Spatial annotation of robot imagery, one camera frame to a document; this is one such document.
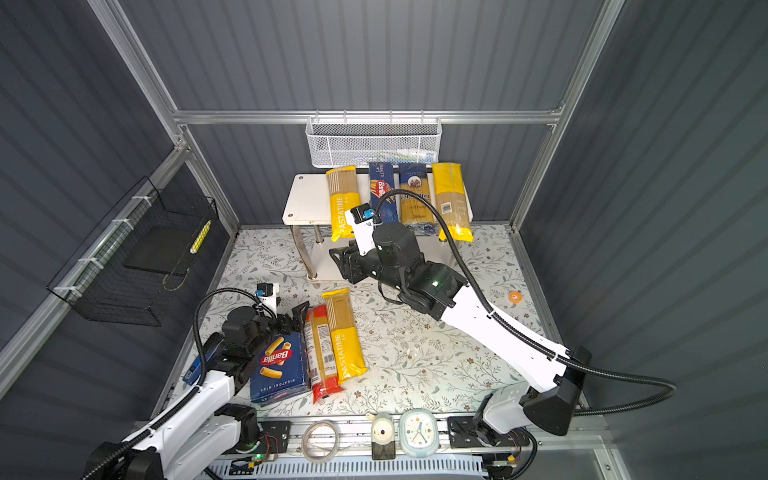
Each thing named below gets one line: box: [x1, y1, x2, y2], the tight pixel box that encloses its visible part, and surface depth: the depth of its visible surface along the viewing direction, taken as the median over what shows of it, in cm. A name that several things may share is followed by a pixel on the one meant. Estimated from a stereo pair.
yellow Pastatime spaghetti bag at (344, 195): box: [326, 166, 361, 242], surface depth 80 cm
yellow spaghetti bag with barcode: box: [431, 163, 474, 243], surface depth 80 cm
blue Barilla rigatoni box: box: [250, 332, 307, 404], surface depth 79 cm
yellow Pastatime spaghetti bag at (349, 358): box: [322, 287, 368, 386], surface depth 91 cm
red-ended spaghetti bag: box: [304, 305, 345, 404], surface depth 86 cm
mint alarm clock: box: [399, 409, 440, 458], surface depth 74 cm
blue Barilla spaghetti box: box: [369, 162, 399, 224], surface depth 80 cm
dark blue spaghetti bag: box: [399, 163, 438, 236], surface depth 77 cm
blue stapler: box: [182, 355, 202, 386], surface depth 83 cm
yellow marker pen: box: [190, 220, 212, 254], surface depth 81 cm
